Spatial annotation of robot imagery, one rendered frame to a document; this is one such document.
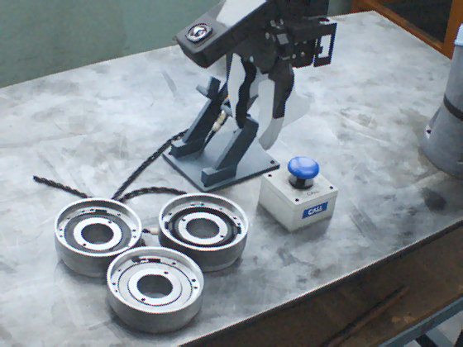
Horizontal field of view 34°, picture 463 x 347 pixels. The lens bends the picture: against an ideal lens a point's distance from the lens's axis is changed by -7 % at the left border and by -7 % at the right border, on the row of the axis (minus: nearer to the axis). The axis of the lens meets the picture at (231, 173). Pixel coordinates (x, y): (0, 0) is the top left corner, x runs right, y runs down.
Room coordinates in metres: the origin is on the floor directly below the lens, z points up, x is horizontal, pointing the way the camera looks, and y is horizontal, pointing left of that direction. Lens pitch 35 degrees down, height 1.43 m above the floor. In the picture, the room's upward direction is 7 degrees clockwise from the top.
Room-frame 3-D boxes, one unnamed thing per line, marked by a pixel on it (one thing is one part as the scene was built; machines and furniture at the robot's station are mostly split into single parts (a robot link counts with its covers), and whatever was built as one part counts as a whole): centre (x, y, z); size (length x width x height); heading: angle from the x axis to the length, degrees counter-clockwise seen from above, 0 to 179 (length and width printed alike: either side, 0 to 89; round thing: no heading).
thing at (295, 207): (0.83, -0.09, 0.82); 0.08 x 0.07 x 0.05; 128
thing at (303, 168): (0.83, -0.09, 0.85); 0.04 x 0.04 x 0.05
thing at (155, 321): (0.62, 0.07, 0.82); 0.10 x 0.10 x 0.04
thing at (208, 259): (0.73, 0.02, 0.82); 0.10 x 0.10 x 0.04
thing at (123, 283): (0.62, 0.07, 0.82); 0.08 x 0.08 x 0.02
